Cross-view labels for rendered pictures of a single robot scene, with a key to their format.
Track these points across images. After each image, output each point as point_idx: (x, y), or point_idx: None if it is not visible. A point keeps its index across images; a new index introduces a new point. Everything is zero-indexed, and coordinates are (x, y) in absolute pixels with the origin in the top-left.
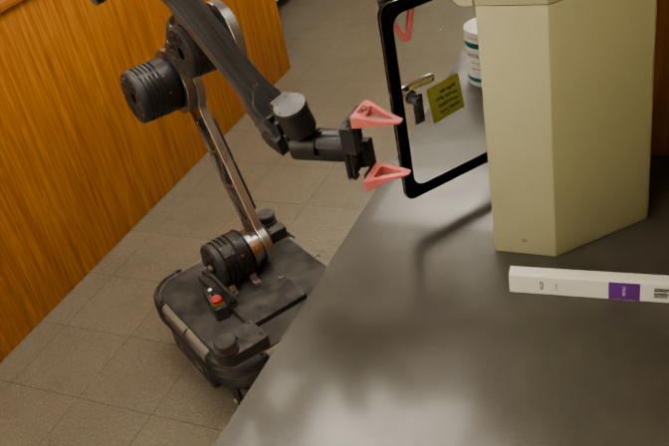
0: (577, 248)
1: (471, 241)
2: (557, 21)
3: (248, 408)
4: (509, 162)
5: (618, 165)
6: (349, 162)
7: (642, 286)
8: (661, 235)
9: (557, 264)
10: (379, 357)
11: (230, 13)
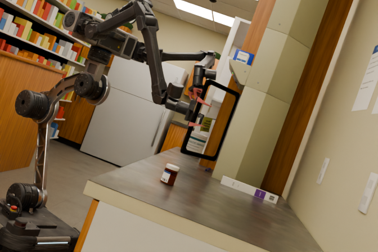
0: None
1: (201, 172)
2: (266, 100)
3: (138, 163)
4: (232, 142)
5: (260, 163)
6: (188, 113)
7: (266, 193)
8: None
9: None
10: (181, 175)
11: (108, 80)
